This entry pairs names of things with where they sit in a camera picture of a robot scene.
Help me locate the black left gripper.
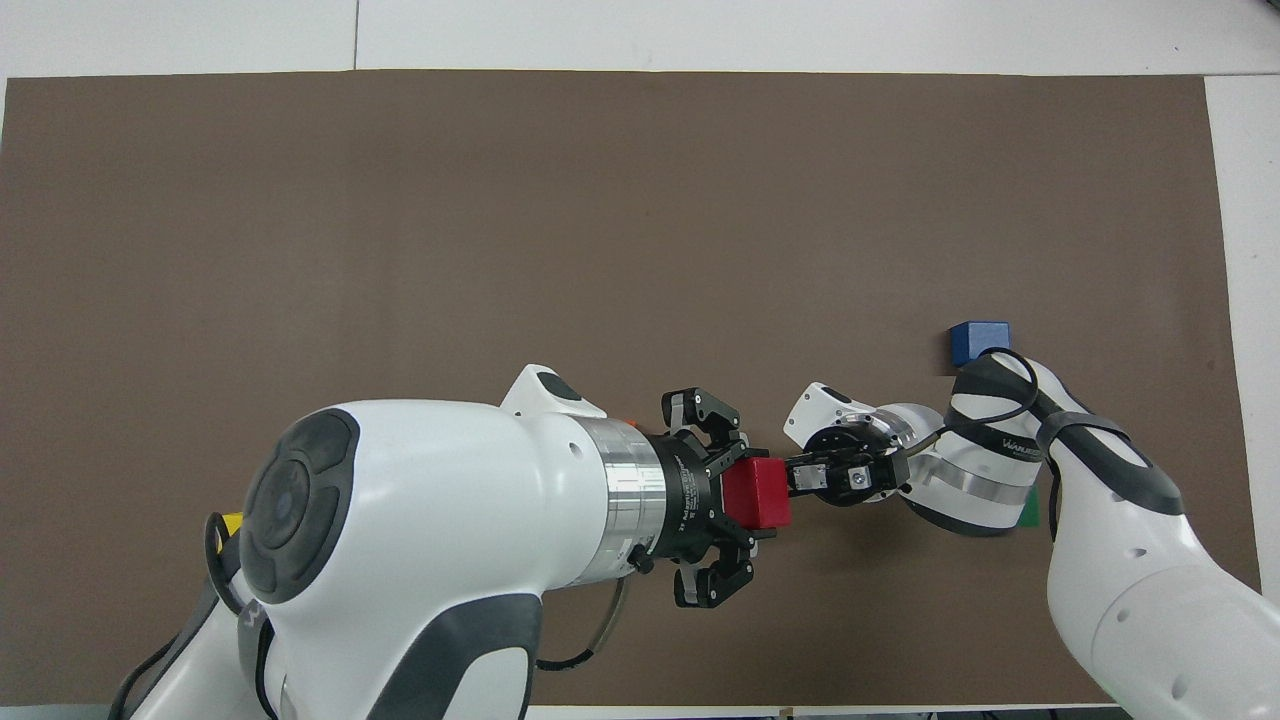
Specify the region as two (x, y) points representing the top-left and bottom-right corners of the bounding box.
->
(650, 387), (757, 609)

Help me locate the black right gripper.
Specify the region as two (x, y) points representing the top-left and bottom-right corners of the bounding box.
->
(785, 425), (907, 505)

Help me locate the red wooden block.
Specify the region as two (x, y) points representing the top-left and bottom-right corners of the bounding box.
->
(722, 457), (793, 531)

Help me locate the blue wooden block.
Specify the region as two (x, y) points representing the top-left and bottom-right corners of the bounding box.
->
(948, 321), (1011, 369)

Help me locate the brown table mat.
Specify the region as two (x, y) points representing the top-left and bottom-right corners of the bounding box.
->
(0, 68), (1263, 711)

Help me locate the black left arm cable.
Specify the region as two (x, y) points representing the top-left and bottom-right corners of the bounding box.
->
(538, 575), (628, 672)

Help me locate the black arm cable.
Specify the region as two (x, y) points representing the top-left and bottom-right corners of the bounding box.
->
(538, 575), (628, 672)
(905, 347), (1133, 543)

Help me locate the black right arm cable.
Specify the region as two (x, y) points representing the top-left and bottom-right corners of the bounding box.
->
(905, 347), (1133, 543)

